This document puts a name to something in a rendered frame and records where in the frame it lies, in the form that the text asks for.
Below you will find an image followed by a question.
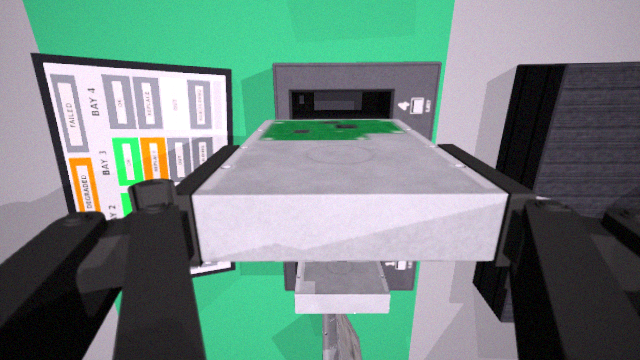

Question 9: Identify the black-framed status screen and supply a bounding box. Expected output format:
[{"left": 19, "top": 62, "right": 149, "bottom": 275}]
[{"left": 31, "top": 53, "right": 233, "bottom": 220}]

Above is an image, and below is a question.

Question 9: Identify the green flat mat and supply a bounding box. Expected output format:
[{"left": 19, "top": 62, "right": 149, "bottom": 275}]
[{"left": 23, "top": 0, "right": 455, "bottom": 360}]

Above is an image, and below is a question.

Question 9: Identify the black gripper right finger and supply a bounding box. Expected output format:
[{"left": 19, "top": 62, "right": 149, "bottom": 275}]
[{"left": 437, "top": 144, "right": 640, "bottom": 360}]

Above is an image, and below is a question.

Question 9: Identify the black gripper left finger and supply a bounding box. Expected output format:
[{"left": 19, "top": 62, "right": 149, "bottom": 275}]
[{"left": 0, "top": 145, "right": 240, "bottom": 360}]

